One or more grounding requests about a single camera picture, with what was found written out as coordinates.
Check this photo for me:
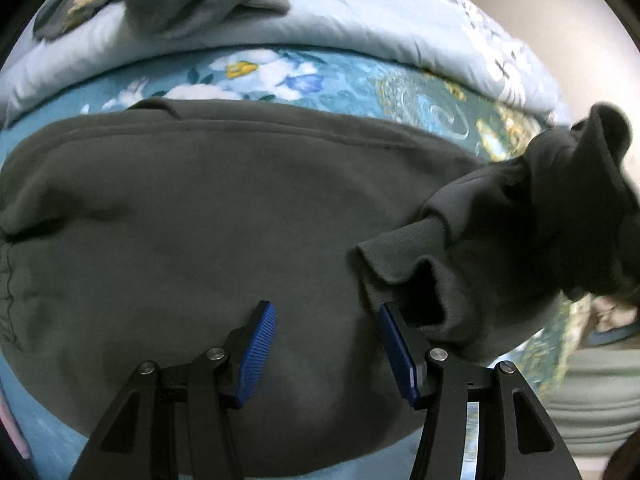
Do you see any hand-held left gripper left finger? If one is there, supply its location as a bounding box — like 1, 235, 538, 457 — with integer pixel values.
70, 301, 277, 480

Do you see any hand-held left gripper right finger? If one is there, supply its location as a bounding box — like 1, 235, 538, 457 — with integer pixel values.
378, 302, 583, 480

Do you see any dark grey sweatshirt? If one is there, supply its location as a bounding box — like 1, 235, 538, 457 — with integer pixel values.
0, 97, 640, 476

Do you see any person's grey clothing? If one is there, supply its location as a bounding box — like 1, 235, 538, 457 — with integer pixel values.
544, 324, 640, 462

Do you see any pink cloth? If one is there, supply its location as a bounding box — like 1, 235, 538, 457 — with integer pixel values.
0, 384, 34, 462

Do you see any teal floral bed sheet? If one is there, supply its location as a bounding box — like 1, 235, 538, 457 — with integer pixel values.
0, 46, 592, 480

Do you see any blue floral duvet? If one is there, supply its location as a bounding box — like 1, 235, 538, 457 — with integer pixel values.
0, 0, 572, 127

